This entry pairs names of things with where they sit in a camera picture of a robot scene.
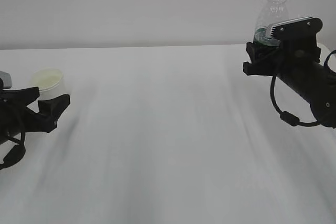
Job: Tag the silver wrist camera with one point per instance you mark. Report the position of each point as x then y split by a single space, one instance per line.
294 28
6 81

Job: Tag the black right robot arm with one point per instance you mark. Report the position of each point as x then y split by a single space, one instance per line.
318 92

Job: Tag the white paper cup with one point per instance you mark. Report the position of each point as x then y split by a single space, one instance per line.
51 83

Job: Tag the clear green-label water bottle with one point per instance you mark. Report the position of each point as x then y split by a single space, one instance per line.
274 11

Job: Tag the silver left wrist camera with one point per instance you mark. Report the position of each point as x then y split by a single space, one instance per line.
6 81

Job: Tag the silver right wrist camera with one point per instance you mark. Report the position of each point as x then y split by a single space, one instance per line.
294 28

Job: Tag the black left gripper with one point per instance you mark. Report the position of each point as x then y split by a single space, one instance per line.
17 118

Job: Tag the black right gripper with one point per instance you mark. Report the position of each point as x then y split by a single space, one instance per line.
299 57

